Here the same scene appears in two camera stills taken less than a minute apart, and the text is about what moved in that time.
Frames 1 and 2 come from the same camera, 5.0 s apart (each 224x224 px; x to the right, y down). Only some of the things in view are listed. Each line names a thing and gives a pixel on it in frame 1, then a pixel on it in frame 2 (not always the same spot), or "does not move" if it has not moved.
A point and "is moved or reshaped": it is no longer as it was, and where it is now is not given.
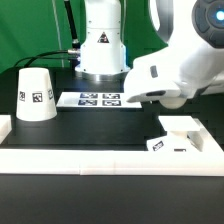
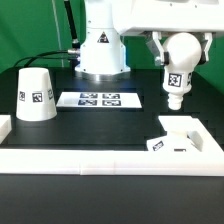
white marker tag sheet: (96, 100) does not move
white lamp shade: (35, 100) does not move
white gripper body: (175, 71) -> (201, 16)
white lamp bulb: (173, 102) is moved or reshaped
